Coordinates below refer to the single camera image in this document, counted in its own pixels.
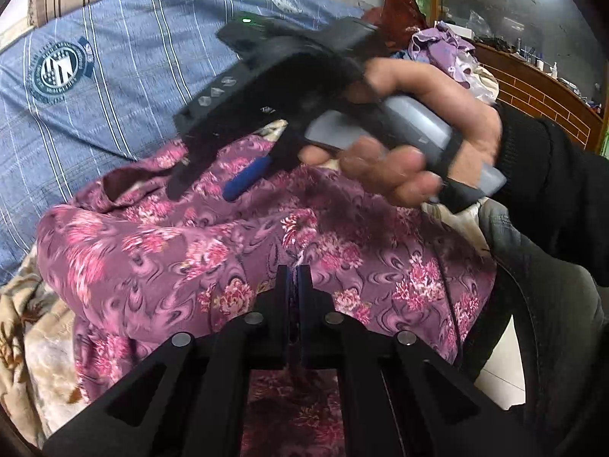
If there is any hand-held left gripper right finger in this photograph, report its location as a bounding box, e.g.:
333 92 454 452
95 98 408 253
298 265 538 457

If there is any person's right hand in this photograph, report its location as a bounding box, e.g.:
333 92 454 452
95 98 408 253
300 56 504 207

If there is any purple floral garment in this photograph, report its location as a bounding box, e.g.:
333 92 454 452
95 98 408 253
35 133 498 457

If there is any person's grey clothing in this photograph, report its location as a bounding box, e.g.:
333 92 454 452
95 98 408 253
457 197 609 457

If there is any lilac cloth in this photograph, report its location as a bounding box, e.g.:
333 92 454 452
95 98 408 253
407 21 477 86

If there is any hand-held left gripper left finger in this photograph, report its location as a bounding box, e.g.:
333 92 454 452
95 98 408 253
43 265 290 457

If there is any dark red cloth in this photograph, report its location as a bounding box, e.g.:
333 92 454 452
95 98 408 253
376 0 429 58

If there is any blue striped shirt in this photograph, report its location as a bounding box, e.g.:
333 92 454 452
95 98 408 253
0 0 376 286

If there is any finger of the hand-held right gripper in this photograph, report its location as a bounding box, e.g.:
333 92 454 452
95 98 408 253
164 136 217 201
222 151 287 201

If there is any person's right forearm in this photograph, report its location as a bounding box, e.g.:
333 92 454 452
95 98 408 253
492 102 609 272

